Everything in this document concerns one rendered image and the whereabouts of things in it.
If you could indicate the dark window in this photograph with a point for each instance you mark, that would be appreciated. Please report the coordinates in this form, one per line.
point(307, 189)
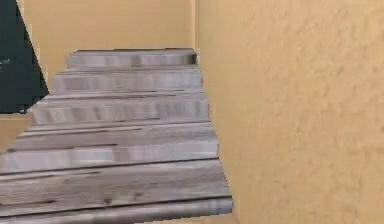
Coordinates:
point(18, 66)

